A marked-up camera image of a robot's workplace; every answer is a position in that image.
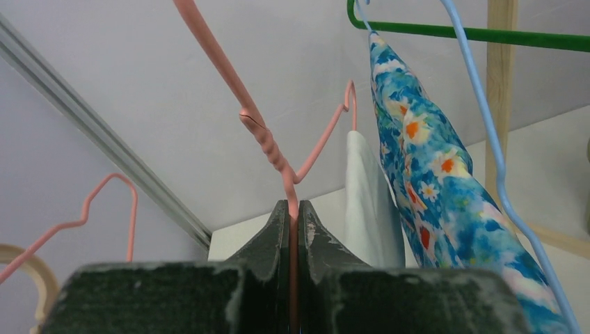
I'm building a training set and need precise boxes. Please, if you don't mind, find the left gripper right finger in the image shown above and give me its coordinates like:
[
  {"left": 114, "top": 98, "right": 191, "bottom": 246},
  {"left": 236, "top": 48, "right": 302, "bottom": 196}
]
[{"left": 298, "top": 200, "right": 529, "bottom": 333}]

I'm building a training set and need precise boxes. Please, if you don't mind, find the wooden clothes rack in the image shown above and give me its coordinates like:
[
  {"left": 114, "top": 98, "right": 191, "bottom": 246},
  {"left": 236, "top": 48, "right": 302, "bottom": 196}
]
[{"left": 485, "top": 1, "right": 589, "bottom": 259}]

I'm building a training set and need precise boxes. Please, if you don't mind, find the blue wire hanger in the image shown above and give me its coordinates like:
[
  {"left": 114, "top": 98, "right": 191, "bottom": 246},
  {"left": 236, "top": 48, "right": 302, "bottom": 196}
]
[{"left": 353, "top": 0, "right": 582, "bottom": 334}]

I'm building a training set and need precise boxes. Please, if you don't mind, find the wooden hanger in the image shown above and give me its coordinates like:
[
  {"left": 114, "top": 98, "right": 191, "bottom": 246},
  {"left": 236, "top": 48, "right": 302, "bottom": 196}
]
[{"left": 0, "top": 243, "right": 61, "bottom": 334}]

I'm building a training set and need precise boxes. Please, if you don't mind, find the blue floral garment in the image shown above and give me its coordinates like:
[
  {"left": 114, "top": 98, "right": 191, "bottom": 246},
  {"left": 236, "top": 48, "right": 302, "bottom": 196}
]
[{"left": 368, "top": 31, "right": 569, "bottom": 333}]

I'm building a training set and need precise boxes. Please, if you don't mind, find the white garment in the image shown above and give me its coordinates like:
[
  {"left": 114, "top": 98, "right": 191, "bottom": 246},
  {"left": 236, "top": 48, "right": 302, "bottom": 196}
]
[{"left": 343, "top": 131, "right": 406, "bottom": 268}]

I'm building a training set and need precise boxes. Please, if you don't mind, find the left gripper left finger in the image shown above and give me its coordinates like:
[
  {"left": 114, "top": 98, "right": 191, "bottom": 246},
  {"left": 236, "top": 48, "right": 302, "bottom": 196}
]
[{"left": 41, "top": 200, "right": 289, "bottom": 333}]

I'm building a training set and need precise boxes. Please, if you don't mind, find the green hanger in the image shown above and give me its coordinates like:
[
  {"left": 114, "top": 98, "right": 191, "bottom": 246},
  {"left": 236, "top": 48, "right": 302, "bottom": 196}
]
[{"left": 345, "top": 0, "right": 590, "bottom": 54}]

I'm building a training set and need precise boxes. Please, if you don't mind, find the pink hanger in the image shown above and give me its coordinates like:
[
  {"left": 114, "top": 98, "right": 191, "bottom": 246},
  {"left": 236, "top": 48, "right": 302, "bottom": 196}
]
[
  {"left": 172, "top": 0, "right": 358, "bottom": 334},
  {"left": 1, "top": 173, "right": 138, "bottom": 283}
]

